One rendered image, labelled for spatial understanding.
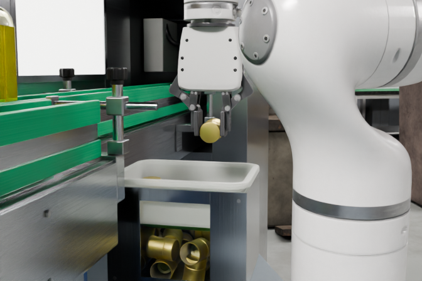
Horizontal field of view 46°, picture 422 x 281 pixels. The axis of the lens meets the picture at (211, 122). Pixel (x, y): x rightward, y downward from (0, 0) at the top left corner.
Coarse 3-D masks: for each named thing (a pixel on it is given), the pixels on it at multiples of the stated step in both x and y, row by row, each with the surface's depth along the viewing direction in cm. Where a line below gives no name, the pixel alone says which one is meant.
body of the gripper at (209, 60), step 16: (192, 32) 76; (208, 32) 76; (224, 32) 75; (192, 48) 76; (208, 48) 76; (224, 48) 76; (192, 64) 77; (208, 64) 76; (224, 64) 76; (240, 64) 76; (192, 80) 77; (208, 80) 77; (224, 80) 76; (240, 80) 76
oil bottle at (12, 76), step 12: (0, 12) 66; (0, 24) 65; (12, 24) 68; (0, 36) 65; (12, 36) 68; (0, 48) 65; (12, 48) 68; (0, 60) 65; (12, 60) 68; (0, 72) 65; (12, 72) 68; (0, 84) 65; (12, 84) 68; (0, 96) 65; (12, 96) 68
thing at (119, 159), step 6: (102, 156) 72; (108, 156) 72; (114, 156) 71; (120, 156) 73; (120, 162) 73; (120, 168) 73; (120, 174) 73; (120, 180) 73; (120, 186) 73; (120, 192) 73; (120, 198) 73
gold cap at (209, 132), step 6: (210, 120) 80; (216, 120) 81; (204, 126) 79; (210, 126) 79; (216, 126) 79; (204, 132) 79; (210, 132) 79; (216, 132) 79; (204, 138) 79; (210, 138) 79; (216, 138) 79
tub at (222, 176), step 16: (144, 160) 92; (160, 160) 92; (176, 160) 92; (128, 176) 84; (144, 176) 91; (160, 176) 92; (176, 176) 92; (192, 176) 91; (208, 176) 90; (224, 176) 90; (240, 176) 89
